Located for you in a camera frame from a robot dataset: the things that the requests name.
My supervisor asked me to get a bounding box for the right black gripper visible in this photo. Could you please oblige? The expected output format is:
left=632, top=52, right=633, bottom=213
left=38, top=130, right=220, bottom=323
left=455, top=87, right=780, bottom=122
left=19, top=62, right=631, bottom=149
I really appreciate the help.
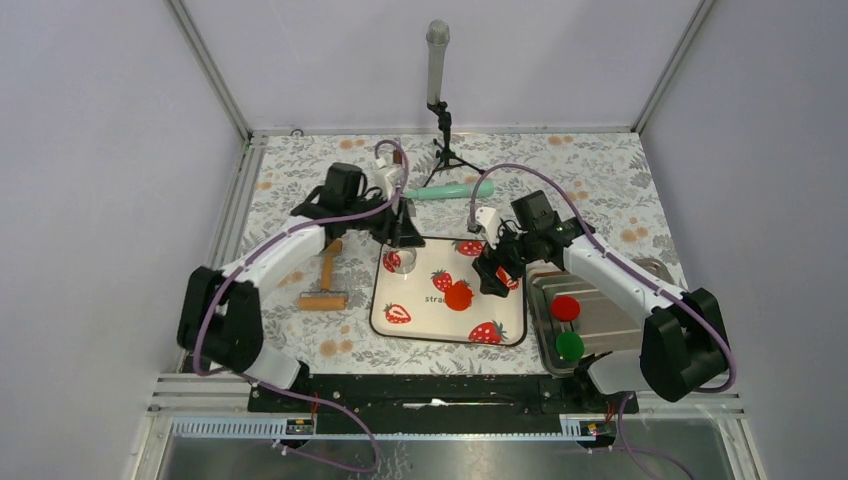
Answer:
left=472, top=219, right=538, bottom=299

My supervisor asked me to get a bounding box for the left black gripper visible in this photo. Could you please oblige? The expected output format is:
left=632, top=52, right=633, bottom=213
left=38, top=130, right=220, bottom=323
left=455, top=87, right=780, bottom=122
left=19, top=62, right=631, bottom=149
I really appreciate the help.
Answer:
left=345, top=190, right=425, bottom=249

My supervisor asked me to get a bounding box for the orange dough scrap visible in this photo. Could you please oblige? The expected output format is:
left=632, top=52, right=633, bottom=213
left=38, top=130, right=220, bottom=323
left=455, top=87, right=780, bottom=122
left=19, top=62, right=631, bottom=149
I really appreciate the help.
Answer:
left=496, top=267, right=519, bottom=291

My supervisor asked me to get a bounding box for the orange dough piece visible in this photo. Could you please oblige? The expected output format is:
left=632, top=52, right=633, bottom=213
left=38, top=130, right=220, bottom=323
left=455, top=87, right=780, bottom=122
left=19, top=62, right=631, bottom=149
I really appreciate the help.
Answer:
left=444, top=280, right=474, bottom=311

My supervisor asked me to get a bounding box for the small round metal cup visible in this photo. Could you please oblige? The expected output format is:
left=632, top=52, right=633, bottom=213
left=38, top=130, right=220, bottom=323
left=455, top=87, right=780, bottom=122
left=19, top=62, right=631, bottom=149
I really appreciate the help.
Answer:
left=382, top=248, right=417, bottom=275

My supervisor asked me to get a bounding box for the strawberry print white tray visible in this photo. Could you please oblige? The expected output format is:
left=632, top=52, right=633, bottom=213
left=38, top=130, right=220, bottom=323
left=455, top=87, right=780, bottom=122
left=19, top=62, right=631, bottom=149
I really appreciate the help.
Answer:
left=370, top=238, right=528, bottom=347

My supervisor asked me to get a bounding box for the wooden dough roller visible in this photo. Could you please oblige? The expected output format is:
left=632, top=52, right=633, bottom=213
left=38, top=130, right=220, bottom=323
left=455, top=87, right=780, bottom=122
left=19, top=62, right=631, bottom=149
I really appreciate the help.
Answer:
left=298, top=239, right=348, bottom=312

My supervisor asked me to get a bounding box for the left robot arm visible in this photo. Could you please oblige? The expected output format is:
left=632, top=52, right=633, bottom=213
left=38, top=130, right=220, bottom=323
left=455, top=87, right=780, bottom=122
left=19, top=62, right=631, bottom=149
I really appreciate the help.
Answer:
left=176, top=162, right=425, bottom=411

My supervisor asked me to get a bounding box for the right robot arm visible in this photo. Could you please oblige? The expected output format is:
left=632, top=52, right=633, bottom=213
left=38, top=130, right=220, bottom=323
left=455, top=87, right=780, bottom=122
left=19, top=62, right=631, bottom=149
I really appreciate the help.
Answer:
left=472, top=222, right=737, bottom=412

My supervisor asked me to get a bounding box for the red dough disc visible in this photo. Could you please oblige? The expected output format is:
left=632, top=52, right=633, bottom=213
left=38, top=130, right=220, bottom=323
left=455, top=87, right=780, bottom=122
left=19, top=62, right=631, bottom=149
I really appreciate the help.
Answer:
left=550, top=295, right=581, bottom=322

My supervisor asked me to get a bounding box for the green dough disc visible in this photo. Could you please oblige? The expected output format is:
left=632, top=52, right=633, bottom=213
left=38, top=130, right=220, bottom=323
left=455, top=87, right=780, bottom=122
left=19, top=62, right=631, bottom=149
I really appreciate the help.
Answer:
left=555, top=331, right=585, bottom=362

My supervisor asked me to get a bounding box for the mint green rolling pin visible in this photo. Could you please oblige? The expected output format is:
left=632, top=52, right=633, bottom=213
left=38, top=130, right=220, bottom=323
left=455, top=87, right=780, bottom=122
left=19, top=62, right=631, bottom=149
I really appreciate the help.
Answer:
left=404, top=180, right=495, bottom=200

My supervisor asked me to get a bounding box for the stainless steel tray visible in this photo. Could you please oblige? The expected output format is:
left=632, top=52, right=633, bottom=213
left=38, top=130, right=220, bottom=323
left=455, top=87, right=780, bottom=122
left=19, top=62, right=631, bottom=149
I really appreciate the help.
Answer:
left=524, top=265, right=642, bottom=377

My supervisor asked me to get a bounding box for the floral pattern table mat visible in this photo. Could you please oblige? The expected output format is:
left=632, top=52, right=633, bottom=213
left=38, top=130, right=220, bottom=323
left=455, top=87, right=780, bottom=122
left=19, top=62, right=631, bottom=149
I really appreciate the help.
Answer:
left=239, top=133, right=685, bottom=375

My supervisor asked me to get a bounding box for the black tripod mic stand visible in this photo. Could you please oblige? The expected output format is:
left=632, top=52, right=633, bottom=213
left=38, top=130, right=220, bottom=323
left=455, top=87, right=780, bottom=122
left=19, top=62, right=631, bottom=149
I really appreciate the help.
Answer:
left=423, top=100, right=484, bottom=187

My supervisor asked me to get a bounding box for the silver microphone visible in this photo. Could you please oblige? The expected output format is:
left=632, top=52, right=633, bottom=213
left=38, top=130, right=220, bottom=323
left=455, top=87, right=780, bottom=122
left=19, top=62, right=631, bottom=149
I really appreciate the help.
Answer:
left=425, top=19, right=450, bottom=105

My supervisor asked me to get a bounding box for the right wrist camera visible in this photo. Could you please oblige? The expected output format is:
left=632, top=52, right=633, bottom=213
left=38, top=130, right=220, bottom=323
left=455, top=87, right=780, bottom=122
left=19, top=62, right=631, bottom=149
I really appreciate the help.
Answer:
left=471, top=190, right=562, bottom=248

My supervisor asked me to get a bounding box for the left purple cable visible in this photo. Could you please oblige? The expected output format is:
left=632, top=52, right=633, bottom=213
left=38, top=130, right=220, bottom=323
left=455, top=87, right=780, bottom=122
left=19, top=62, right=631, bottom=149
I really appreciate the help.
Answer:
left=192, top=139, right=409, bottom=474

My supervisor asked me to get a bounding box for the purple cable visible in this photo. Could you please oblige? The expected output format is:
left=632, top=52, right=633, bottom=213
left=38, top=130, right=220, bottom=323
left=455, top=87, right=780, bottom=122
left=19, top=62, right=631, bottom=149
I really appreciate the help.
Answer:
left=467, top=163, right=738, bottom=480
left=192, top=139, right=409, bottom=474

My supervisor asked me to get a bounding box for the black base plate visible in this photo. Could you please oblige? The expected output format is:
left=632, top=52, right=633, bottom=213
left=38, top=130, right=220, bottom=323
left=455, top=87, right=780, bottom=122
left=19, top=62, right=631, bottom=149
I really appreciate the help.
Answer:
left=247, top=374, right=639, bottom=435

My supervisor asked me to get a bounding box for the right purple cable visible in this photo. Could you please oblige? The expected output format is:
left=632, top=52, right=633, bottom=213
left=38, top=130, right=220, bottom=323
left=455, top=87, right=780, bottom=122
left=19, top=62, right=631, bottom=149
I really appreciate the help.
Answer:
left=467, top=163, right=738, bottom=480

